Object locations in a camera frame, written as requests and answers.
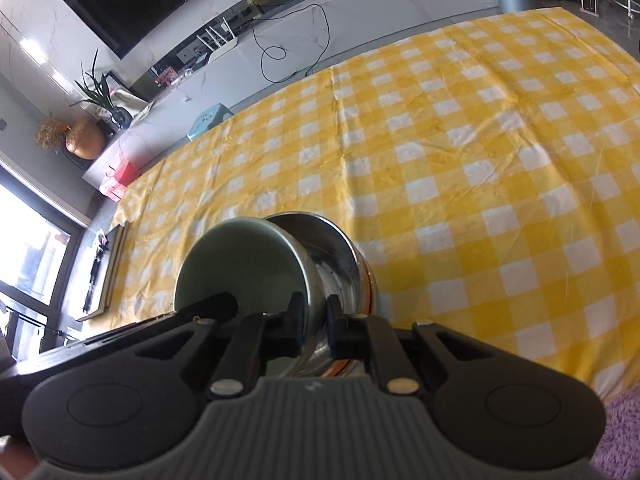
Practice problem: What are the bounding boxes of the orange steel bowl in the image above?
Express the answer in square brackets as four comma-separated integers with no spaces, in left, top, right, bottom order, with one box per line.
[267,211,378,377]

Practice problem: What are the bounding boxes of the green ceramic bowl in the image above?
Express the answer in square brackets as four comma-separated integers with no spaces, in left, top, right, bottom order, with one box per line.
[174,217,322,377]

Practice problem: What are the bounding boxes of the person's hand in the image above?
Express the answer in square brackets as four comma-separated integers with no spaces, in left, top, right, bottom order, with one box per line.
[0,436,39,480]

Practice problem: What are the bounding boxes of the black pen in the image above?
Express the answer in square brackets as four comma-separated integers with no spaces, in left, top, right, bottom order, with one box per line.
[82,246,104,312]

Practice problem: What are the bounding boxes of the pink binder clip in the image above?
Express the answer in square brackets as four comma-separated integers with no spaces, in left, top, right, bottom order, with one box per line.
[96,230,110,250]

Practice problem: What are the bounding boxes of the yellow checked tablecloth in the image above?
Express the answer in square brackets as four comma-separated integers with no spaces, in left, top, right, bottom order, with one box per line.
[91,8,639,398]

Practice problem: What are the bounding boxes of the pink box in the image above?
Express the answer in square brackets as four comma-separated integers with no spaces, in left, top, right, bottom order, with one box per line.
[99,159,140,203]

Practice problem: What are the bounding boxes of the blue plastic stool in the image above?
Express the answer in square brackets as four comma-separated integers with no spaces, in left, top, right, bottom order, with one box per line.
[186,103,233,142]

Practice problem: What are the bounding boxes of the copper vase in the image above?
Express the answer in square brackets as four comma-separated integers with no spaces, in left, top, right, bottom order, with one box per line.
[65,118,106,160]

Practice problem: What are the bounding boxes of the dried flowers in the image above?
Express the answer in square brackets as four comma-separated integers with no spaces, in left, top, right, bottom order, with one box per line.
[35,116,70,150]

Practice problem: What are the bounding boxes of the white wifi router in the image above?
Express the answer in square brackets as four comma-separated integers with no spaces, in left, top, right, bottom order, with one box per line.
[196,18,239,64]

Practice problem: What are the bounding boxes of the green plant in blue vase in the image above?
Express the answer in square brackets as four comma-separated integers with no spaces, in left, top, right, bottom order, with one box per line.
[73,51,132,130]

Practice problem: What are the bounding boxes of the white TV console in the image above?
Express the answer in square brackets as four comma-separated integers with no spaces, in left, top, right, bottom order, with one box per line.
[82,0,498,188]

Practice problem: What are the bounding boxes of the black cable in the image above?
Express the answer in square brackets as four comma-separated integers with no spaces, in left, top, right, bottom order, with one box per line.
[248,3,331,84]

